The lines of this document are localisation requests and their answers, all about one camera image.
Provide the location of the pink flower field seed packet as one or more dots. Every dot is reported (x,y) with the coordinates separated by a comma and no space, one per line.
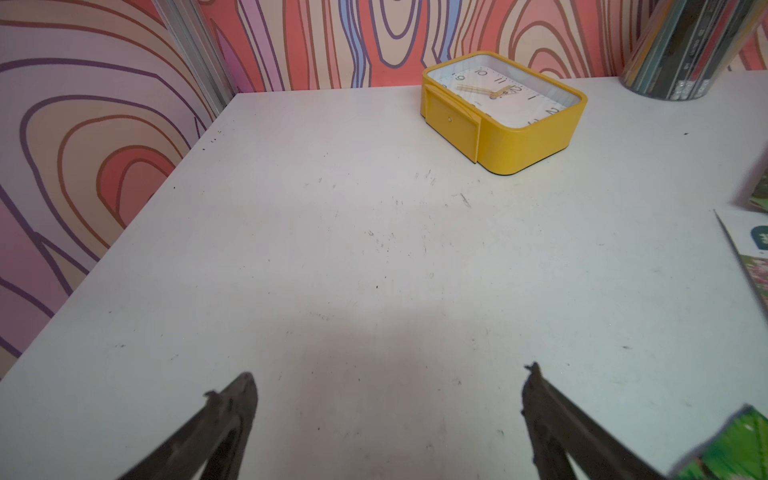
(747,232)

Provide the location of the striped pencil cup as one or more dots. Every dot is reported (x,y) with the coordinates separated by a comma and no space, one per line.
(687,44)

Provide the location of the yellow square alarm clock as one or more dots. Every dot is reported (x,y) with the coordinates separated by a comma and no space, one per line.
(500,114)

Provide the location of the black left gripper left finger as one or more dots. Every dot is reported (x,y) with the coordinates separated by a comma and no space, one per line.
(211,445)

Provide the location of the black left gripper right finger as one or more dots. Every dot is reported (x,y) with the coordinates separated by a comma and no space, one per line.
(562,434)

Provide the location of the aluminium frame post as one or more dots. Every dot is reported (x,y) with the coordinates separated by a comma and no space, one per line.
(186,23)

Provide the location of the green leaf seed packet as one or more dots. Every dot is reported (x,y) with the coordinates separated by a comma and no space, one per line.
(737,451)

